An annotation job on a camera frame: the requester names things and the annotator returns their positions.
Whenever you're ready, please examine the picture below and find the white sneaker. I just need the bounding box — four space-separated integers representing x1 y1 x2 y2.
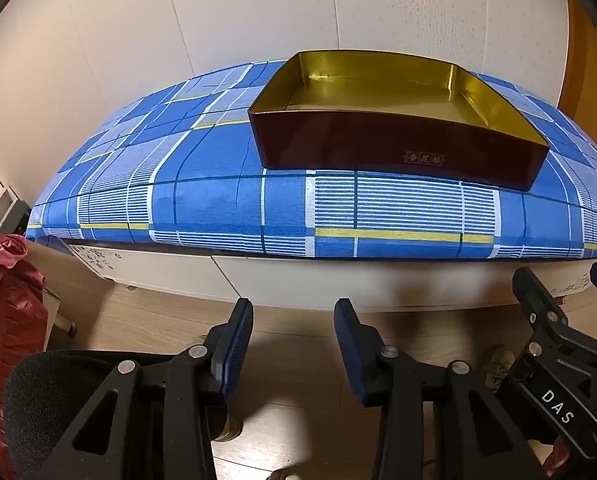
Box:
482 346 515 391

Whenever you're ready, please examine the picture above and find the white bed drawer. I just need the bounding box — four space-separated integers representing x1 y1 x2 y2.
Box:
70 244 521 312

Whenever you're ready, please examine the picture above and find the blue plaid bed sheet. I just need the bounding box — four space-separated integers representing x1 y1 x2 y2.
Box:
26 61 597 259

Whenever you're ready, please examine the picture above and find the red satin pillow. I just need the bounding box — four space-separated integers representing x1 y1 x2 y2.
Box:
0 232 48 479

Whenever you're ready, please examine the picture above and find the gold lined dark box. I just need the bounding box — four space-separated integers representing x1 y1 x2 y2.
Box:
248 50 549 192

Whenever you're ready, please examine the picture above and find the wooden door frame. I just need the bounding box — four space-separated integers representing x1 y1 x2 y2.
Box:
558 0 597 133

